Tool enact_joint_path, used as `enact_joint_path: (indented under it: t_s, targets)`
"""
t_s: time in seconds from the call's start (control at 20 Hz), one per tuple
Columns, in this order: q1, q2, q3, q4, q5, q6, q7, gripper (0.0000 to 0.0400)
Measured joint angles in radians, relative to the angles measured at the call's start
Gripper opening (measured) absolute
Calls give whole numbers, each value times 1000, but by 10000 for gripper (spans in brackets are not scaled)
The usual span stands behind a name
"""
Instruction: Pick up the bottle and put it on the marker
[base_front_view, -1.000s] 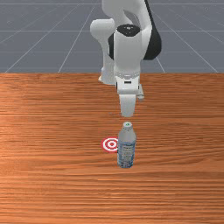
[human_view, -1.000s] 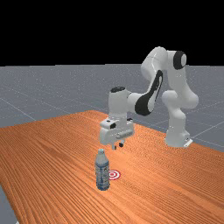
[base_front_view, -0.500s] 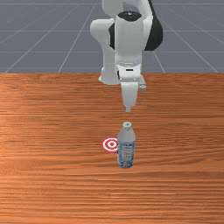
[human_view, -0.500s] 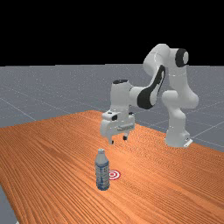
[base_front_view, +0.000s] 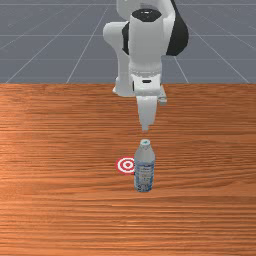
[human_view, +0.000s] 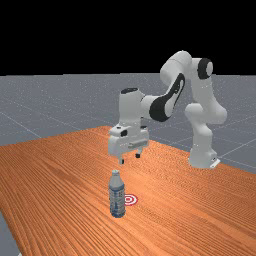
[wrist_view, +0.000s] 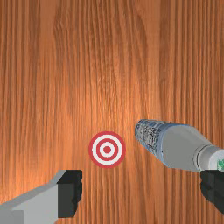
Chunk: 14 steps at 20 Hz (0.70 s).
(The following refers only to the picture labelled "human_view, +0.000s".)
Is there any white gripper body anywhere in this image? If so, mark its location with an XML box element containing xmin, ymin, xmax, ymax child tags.
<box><xmin>108</xmin><ymin>123</ymin><xmax>150</xmax><ymax>158</ymax></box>

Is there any clear plastic bottle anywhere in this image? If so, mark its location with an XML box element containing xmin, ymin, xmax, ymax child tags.
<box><xmin>108</xmin><ymin>169</ymin><xmax>127</xmax><ymax>219</ymax></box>

